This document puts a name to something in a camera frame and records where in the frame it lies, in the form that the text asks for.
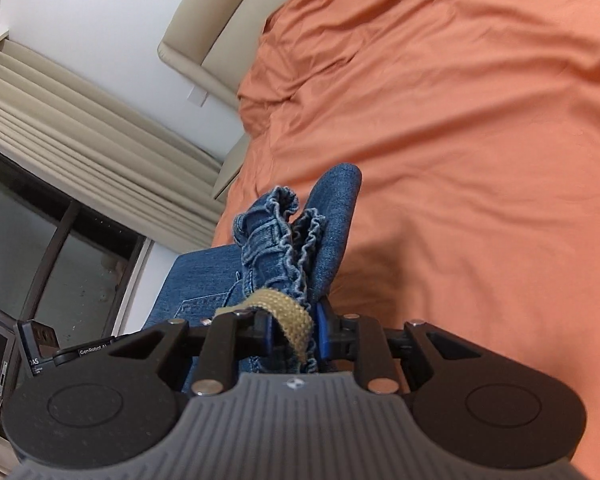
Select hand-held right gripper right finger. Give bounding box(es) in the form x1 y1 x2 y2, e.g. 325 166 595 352
314 299 483 395

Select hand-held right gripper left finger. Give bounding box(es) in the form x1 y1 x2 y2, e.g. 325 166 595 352
107 308 277 397

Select blue denim pants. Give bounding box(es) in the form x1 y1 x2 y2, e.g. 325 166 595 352
142 162 363 395

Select dark framed window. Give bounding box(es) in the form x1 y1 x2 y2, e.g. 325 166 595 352
0 139 153 356

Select beige curtain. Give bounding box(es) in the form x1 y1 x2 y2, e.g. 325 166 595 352
0 40 226 251

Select orange duvet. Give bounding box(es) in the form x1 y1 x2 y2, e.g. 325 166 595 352
211 0 600 413

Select beige bed headboard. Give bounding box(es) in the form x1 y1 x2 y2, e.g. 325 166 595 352
157 0 326 203

